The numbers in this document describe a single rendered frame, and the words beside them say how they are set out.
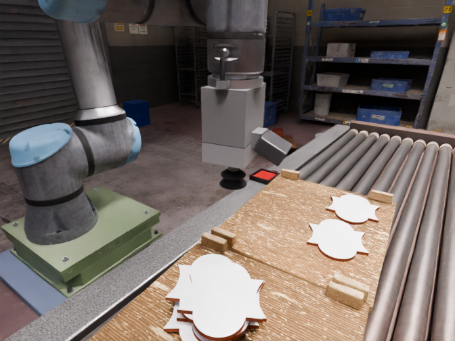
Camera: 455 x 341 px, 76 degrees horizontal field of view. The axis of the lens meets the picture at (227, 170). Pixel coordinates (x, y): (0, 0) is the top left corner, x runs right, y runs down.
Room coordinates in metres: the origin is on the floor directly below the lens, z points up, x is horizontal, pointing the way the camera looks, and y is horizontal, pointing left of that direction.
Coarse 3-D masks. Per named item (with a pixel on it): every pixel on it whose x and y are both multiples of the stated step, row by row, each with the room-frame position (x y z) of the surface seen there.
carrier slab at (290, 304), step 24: (240, 264) 0.46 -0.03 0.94; (168, 288) 0.39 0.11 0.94; (264, 288) 0.39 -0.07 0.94; (288, 288) 0.39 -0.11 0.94; (312, 288) 0.39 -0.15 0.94; (120, 312) 0.34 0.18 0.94; (144, 312) 0.34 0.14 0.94; (168, 312) 0.34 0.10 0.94; (264, 312) 0.34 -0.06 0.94; (288, 312) 0.34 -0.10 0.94; (312, 312) 0.34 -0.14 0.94; (336, 312) 0.34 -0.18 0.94; (360, 312) 0.34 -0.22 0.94; (96, 336) 0.30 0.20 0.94; (120, 336) 0.30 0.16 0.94; (144, 336) 0.30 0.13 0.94; (168, 336) 0.30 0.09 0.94; (240, 336) 0.30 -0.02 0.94; (264, 336) 0.30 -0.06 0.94; (288, 336) 0.30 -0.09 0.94; (312, 336) 0.30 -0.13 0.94; (336, 336) 0.30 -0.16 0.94; (360, 336) 0.30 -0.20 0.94
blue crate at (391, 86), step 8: (376, 80) 4.61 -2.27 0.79; (384, 80) 4.87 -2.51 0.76; (392, 80) 4.79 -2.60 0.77; (400, 80) 4.72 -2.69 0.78; (408, 80) 4.64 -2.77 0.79; (376, 88) 4.59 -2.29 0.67; (384, 88) 4.53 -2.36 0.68; (392, 88) 4.45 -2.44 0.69; (400, 88) 4.38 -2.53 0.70; (408, 88) 4.53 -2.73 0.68
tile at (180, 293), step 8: (200, 256) 0.43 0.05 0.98; (208, 256) 0.43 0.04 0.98; (216, 256) 0.43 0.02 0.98; (224, 256) 0.43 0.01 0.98; (192, 264) 0.41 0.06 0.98; (200, 264) 0.41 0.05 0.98; (208, 264) 0.41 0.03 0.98; (184, 272) 0.39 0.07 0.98; (192, 272) 0.39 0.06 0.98; (200, 272) 0.39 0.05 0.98; (184, 280) 0.37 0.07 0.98; (176, 288) 0.35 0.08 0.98; (184, 288) 0.35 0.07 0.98; (168, 296) 0.34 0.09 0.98; (176, 296) 0.34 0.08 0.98; (184, 296) 0.34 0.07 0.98; (192, 320) 0.30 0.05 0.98
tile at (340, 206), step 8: (336, 200) 0.70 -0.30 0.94; (344, 200) 0.70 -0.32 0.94; (352, 200) 0.70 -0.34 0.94; (360, 200) 0.70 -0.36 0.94; (328, 208) 0.66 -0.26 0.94; (336, 208) 0.65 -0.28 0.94; (344, 208) 0.65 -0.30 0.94; (352, 208) 0.65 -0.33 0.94; (360, 208) 0.65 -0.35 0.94; (368, 208) 0.65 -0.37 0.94; (376, 208) 0.66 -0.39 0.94; (336, 216) 0.63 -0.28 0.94; (344, 216) 0.62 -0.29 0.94; (352, 216) 0.62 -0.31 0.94; (360, 216) 0.62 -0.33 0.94; (368, 216) 0.62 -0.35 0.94; (352, 224) 0.59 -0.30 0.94; (360, 224) 0.59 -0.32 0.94
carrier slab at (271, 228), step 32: (288, 192) 0.76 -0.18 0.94; (320, 192) 0.76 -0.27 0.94; (352, 192) 0.76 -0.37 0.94; (224, 224) 0.60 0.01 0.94; (256, 224) 0.60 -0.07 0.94; (288, 224) 0.60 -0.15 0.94; (384, 224) 0.60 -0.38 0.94; (256, 256) 0.48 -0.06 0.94; (288, 256) 0.48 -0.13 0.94; (320, 256) 0.48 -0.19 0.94; (384, 256) 0.48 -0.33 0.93
